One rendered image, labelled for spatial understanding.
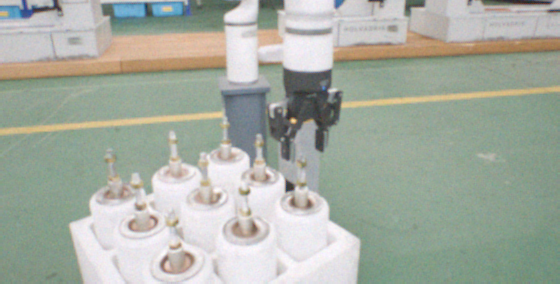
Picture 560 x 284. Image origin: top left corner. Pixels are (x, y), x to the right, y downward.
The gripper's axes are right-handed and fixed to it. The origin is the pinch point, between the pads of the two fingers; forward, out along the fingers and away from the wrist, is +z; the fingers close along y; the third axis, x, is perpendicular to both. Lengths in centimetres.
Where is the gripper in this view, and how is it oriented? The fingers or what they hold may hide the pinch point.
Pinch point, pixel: (305, 149)
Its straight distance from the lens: 66.9
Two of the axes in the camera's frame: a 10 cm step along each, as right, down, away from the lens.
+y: 7.9, -2.4, 5.6
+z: 0.0, 9.2, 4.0
